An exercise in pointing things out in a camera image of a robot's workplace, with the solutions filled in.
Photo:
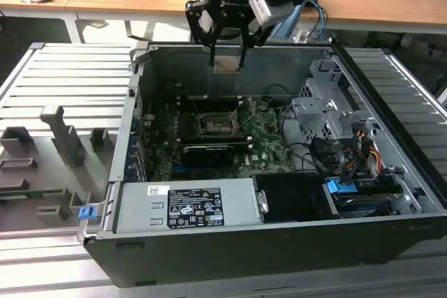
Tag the silver metal drive cage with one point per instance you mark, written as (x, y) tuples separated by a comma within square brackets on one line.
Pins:
[(314, 109)]

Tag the blue plastic latch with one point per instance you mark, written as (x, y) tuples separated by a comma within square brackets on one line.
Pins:
[(88, 213)]

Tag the grey plastic clamp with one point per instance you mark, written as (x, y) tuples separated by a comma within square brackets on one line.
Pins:
[(139, 48)]

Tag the blue disk carrier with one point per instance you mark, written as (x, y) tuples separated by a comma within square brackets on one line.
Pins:
[(340, 186)]

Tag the green RAM stick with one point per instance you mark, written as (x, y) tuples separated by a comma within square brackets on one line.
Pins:
[(21, 194)]

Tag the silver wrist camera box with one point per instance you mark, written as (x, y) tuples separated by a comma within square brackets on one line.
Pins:
[(269, 12)]

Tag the silver CPU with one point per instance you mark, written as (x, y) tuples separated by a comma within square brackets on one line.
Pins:
[(227, 64)]

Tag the thin metal locking lever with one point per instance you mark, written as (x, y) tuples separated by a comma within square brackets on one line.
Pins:
[(252, 116)]

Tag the grey parts rack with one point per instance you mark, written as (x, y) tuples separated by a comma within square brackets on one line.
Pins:
[(63, 130)]

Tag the black PC case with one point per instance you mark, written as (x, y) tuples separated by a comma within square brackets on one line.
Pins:
[(244, 252)]

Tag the green motherboard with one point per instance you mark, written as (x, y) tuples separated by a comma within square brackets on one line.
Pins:
[(265, 144)]

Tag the CPU socket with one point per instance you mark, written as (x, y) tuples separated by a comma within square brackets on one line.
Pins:
[(214, 126)]

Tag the grey power supply unit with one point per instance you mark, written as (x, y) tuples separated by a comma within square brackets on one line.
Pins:
[(139, 207)]

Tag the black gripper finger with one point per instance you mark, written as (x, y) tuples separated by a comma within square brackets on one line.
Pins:
[(256, 38), (195, 31)]

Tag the graphics card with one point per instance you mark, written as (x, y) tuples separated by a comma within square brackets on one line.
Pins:
[(207, 155)]

